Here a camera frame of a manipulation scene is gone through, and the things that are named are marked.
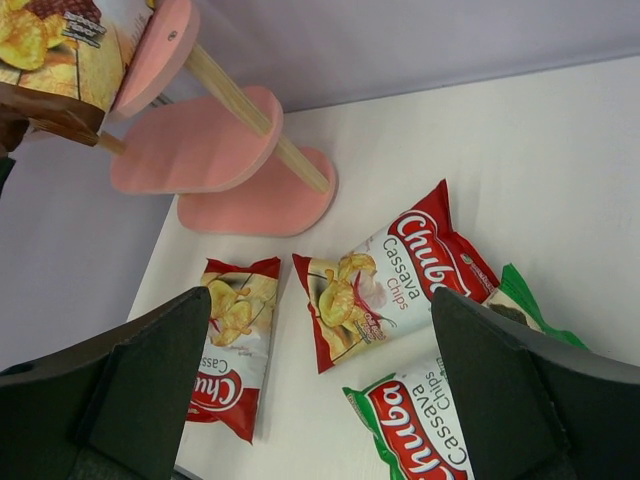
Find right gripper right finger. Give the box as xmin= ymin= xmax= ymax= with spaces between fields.
xmin=432 ymin=288 xmax=639 ymax=479

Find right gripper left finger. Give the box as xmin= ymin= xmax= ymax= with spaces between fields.
xmin=1 ymin=287 xmax=211 ymax=479

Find red Chuba chips bag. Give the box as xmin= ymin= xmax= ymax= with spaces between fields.
xmin=292 ymin=180 xmax=499 ymax=373
xmin=187 ymin=257 xmax=281 ymax=443

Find green chuba chips bag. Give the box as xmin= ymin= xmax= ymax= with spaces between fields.
xmin=482 ymin=264 xmax=588 ymax=350
xmin=343 ymin=351 xmax=475 ymax=480

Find pink three-tier wooden shelf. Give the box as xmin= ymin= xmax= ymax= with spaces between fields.
xmin=98 ymin=1 xmax=337 ymax=237

